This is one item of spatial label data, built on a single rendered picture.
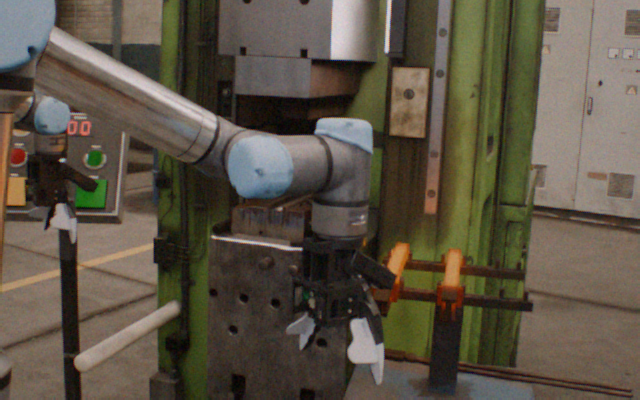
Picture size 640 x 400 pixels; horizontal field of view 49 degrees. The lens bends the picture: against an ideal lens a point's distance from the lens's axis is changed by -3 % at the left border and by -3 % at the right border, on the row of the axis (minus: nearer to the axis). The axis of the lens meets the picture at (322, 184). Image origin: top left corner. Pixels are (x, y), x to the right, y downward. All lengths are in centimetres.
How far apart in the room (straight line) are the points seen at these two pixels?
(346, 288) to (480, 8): 100
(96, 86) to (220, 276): 104
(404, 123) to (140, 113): 101
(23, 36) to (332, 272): 50
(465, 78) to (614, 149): 513
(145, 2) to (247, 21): 852
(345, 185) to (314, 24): 86
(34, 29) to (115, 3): 1002
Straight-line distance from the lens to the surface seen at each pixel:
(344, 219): 92
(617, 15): 686
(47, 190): 167
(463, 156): 180
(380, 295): 129
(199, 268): 209
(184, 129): 92
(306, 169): 87
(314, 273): 95
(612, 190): 689
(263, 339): 183
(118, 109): 88
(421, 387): 160
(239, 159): 86
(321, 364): 180
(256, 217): 182
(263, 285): 179
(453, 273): 147
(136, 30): 1038
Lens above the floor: 137
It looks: 10 degrees down
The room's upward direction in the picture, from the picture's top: 3 degrees clockwise
